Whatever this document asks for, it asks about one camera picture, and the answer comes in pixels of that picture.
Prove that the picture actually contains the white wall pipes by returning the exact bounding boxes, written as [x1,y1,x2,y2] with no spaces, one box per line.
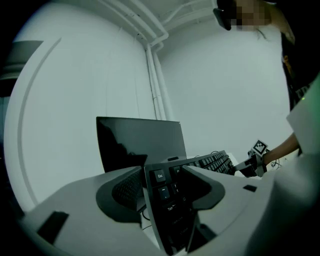
[94,0,216,121]

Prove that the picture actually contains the black computer keyboard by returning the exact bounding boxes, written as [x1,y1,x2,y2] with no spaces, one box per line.
[144,149,236,256]

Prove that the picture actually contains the black head-worn camera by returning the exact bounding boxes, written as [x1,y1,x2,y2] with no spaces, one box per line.
[212,7,233,31]

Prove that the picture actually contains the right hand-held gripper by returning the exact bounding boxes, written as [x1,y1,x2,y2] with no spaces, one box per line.
[234,139,269,178]

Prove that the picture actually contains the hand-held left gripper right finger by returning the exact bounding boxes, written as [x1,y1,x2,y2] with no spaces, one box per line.
[181,164,271,254]

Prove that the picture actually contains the person's head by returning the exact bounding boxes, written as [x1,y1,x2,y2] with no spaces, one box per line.
[229,0,296,45]

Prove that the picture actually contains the right gripper thin cable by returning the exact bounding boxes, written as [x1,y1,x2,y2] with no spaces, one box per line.
[271,157,288,170]

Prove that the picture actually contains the person's black printed t-shirt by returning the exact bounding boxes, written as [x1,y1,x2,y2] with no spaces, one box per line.
[279,32,316,111]

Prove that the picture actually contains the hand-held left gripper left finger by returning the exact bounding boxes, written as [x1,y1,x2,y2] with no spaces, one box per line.
[17,165,163,256]

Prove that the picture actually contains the black monitor with thin stand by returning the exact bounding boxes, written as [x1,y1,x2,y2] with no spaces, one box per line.
[96,116,188,174]

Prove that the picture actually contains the person's right forearm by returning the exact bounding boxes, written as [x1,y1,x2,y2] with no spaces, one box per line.
[262,132,301,166]

